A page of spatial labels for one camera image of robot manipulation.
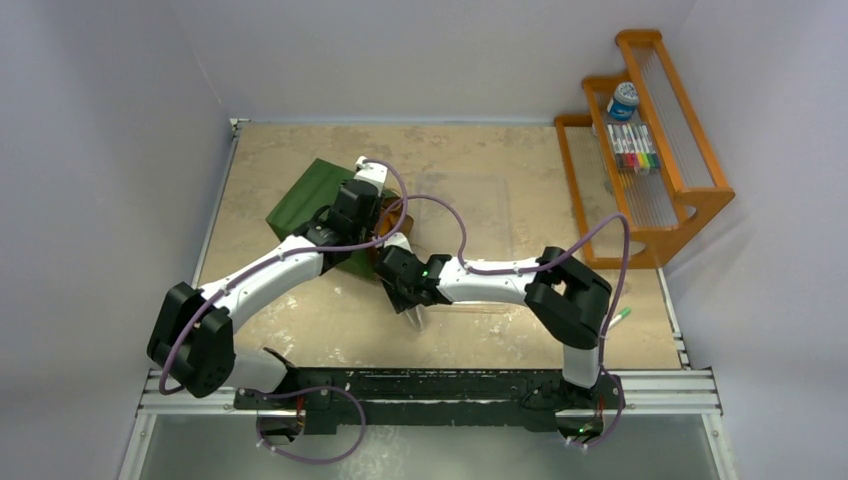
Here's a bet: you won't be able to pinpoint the metal tongs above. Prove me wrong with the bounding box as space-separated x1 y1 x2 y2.
404 305 426 332

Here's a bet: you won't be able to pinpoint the green paper bag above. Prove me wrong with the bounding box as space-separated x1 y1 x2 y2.
265 158 415 281

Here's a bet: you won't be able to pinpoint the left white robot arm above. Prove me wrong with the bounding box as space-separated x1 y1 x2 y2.
146 179 383 409

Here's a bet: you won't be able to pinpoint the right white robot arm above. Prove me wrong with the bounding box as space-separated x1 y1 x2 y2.
374 246 612 407

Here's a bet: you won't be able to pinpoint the clear plastic tray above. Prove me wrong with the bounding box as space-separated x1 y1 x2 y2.
409 172 516 261

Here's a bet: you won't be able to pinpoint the green white marker pen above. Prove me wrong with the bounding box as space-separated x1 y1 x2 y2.
607 307 632 330

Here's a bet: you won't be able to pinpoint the orange wooden shelf rack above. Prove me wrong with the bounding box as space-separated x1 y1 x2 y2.
554 29 735 269

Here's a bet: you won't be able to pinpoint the coloured marker set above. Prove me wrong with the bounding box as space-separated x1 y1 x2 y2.
606 122 662 174

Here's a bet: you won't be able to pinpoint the blue white jar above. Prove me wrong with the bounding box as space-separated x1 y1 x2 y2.
606 82 640 122

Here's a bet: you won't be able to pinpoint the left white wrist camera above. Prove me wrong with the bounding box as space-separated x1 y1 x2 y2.
353 156 389 191

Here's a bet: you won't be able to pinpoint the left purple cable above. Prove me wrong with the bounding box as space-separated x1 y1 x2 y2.
157 157 411 397

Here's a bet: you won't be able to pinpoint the purple cable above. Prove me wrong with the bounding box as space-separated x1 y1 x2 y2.
157 157 411 397
370 193 632 452

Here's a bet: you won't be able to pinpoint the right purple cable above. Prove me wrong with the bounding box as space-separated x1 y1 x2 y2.
370 193 632 452

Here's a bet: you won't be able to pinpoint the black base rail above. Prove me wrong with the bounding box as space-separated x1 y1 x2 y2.
235 367 626 440

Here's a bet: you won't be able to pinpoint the aluminium frame rail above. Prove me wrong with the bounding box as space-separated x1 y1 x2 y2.
137 370 722 416

